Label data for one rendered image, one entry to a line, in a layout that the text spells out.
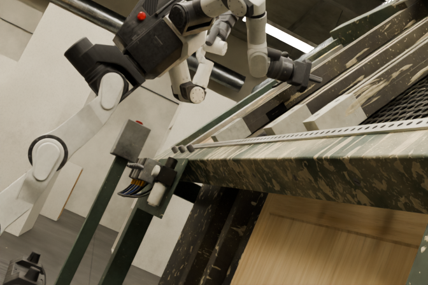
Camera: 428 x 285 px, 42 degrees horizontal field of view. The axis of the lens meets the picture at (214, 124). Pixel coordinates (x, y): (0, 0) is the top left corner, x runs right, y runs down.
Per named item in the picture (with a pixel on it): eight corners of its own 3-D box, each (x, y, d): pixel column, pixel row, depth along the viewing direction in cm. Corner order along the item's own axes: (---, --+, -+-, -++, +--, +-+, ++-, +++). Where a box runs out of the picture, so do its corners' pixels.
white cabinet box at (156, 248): (111, 249, 641) (185, 90, 678) (156, 270, 648) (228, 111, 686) (112, 256, 582) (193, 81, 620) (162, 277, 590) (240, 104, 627)
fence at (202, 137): (187, 154, 258) (183, 147, 257) (340, 53, 284) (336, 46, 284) (190, 154, 253) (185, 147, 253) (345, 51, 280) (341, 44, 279)
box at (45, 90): (-31, 201, 505) (58, 32, 537) (32, 228, 513) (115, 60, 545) (-58, 203, 418) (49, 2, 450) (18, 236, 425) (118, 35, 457)
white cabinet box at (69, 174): (16, 200, 723) (42, 150, 737) (58, 219, 731) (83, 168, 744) (11, 201, 680) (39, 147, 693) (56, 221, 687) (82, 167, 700)
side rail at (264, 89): (181, 165, 282) (169, 147, 281) (342, 56, 313) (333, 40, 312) (184, 165, 276) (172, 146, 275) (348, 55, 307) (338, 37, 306)
